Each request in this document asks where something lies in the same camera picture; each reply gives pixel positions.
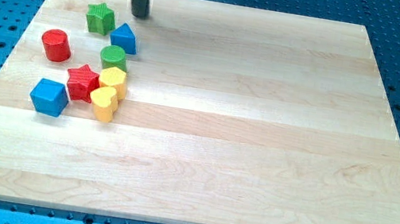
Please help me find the green wooden star block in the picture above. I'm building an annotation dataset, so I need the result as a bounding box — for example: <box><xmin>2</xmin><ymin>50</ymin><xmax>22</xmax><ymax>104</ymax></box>
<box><xmin>86</xmin><ymin>2</ymin><xmax>115</xmax><ymax>36</ymax></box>

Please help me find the blue wooden triangle block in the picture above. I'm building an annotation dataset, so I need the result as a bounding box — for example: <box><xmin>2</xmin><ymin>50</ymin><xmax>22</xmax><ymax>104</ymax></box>
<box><xmin>110</xmin><ymin>23</ymin><xmax>138</xmax><ymax>55</ymax></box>

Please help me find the red wooden star block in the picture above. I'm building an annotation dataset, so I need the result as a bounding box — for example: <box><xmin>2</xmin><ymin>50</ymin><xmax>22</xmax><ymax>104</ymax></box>
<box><xmin>67</xmin><ymin>64</ymin><xmax>99</xmax><ymax>103</ymax></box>

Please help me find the light wooden board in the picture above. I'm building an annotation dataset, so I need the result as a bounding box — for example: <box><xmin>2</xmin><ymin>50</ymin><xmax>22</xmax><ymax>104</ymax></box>
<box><xmin>0</xmin><ymin>0</ymin><xmax>400</xmax><ymax>224</ymax></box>

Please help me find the yellow wooden pentagon block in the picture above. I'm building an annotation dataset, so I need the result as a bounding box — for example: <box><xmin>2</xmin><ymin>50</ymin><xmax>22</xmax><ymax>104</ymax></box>
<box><xmin>99</xmin><ymin>67</ymin><xmax>127</xmax><ymax>100</ymax></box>

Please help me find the yellow wooden heart block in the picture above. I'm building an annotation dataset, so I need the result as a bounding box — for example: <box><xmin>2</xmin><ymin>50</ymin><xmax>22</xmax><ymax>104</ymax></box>
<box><xmin>90</xmin><ymin>87</ymin><xmax>118</xmax><ymax>123</ymax></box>

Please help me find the green wooden cylinder block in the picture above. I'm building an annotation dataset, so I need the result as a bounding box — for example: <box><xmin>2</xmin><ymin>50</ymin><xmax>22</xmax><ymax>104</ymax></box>
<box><xmin>100</xmin><ymin>45</ymin><xmax>128</xmax><ymax>72</ymax></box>

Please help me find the blue wooden cube block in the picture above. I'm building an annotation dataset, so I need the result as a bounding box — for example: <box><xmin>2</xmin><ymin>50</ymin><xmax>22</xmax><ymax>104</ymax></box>
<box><xmin>29</xmin><ymin>78</ymin><xmax>69</xmax><ymax>118</ymax></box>

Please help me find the red wooden cylinder block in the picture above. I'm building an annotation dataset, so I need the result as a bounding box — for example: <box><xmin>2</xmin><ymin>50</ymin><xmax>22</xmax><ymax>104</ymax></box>
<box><xmin>41</xmin><ymin>29</ymin><xmax>72</xmax><ymax>63</ymax></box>

